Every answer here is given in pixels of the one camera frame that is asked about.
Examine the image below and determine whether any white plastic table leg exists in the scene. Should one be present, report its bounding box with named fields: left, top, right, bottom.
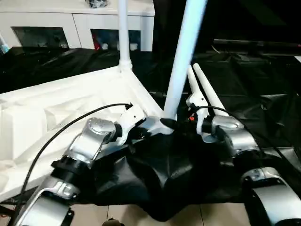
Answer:
left=117, top=0, right=133, bottom=74
left=160, top=0, right=209, bottom=123
left=186, top=64, right=203, bottom=100
left=192, top=62, right=230, bottom=118

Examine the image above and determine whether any dark rounded robot body part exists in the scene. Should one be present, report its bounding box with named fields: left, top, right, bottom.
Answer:
left=103, top=218, right=123, bottom=226

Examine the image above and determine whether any black backdrop cloth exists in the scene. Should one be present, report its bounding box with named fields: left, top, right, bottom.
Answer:
left=152, top=0, right=301, bottom=55

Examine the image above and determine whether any white cabinet with glass doors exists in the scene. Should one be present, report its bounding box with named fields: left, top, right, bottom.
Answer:
left=0, top=0, right=156, bottom=52

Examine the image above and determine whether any blue white wrapped roll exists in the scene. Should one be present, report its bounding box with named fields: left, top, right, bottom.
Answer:
left=0, top=34, right=10, bottom=55

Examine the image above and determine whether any black folding table frame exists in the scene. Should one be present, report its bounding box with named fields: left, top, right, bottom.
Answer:
left=0, top=202, right=24, bottom=226

